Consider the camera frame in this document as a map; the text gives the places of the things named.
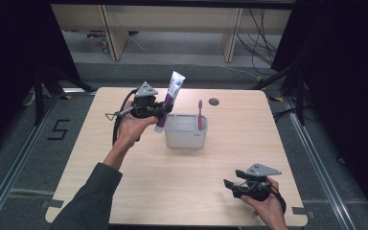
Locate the black metal stand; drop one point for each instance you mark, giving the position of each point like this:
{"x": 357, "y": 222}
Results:
{"x": 38, "y": 96}
{"x": 300, "y": 96}

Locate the pink toothbrush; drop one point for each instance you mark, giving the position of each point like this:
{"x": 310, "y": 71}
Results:
{"x": 200, "y": 111}

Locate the person's right hand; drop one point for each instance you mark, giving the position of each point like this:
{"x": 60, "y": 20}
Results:
{"x": 268, "y": 212}

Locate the grey plastic holder box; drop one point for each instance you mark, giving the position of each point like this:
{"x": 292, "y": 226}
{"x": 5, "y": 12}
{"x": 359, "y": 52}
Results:
{"x": 185, "y": 139}

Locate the person's left hand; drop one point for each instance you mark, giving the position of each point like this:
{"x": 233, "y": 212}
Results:
{"x": 131, "y": 129}

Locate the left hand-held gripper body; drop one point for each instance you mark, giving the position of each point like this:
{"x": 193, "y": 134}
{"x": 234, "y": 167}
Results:
{"x": 145, "y": 96}

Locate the black curtain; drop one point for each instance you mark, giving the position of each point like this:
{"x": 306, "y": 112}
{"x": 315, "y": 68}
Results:
{"x": 348, "y": 80}
{"x": 9, "y": 64}

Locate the small clutter under desk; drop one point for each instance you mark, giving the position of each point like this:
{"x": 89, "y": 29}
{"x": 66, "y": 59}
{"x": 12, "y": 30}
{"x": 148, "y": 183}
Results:
{"x": 100, "y": 40}

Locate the metal floor rail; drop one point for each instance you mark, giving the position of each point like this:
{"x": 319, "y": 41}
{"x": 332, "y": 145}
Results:
{"x": 319, "y": 169}
{"x": 12, "y": 172}

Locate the grey tape strip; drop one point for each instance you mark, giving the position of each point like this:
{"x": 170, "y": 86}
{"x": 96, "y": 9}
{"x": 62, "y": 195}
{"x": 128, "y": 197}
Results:
{"x": 53, "y": 203}
{"x": 303, "y": 212}

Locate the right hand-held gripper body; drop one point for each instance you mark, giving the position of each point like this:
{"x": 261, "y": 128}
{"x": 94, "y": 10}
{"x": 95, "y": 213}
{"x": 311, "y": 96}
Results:
{"x": 263, "y": 171}

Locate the beige wooden desk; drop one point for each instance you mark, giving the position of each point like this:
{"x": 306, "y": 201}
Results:
{"x": 172, "y": 19}

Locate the white and purple toothpaste tube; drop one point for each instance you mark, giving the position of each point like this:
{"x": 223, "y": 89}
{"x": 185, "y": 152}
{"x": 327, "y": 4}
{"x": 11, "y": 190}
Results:
{"x": 172, "y": 91}

